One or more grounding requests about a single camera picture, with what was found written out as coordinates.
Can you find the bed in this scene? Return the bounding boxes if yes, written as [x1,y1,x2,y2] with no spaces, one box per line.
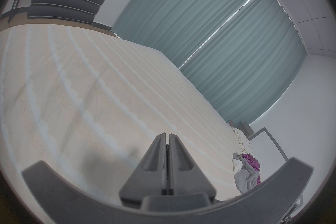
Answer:
[0,23,289,205]

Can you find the grey garment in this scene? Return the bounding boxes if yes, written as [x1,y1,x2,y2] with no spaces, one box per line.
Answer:
[234,157,259,193]

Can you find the white printed pillow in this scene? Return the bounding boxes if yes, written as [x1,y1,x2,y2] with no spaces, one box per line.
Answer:
[231,126,254,158]

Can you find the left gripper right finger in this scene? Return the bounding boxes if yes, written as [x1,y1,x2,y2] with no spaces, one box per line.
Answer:
[168,133,216,200]

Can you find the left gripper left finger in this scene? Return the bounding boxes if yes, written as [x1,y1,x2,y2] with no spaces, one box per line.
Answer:
[119,133,167,204]

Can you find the blue-green curtain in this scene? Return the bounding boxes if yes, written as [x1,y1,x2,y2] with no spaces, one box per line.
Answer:
[111,0,264,70]
[178,0,307,126]

